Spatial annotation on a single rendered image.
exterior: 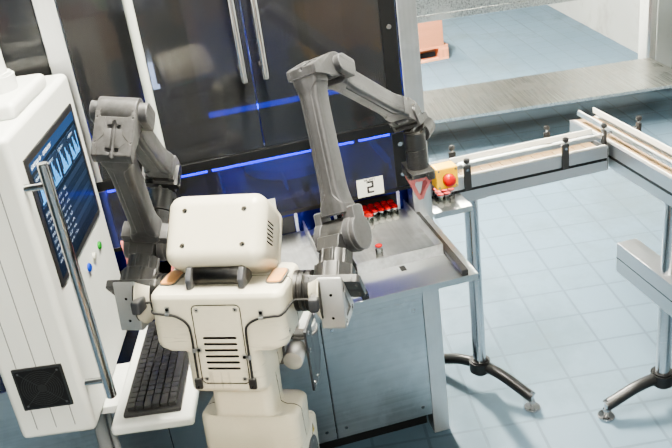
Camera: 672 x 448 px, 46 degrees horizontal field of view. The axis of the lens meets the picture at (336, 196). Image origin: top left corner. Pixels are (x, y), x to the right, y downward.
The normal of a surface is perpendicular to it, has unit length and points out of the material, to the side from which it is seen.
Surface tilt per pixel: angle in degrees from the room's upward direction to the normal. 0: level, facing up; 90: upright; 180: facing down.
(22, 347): 90
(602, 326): 0
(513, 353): 0
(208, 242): 48
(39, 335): 90
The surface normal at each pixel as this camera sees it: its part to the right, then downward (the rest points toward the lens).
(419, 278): -0.12, -0.90
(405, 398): 0.24, 0.38
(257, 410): -0.18, 0.30
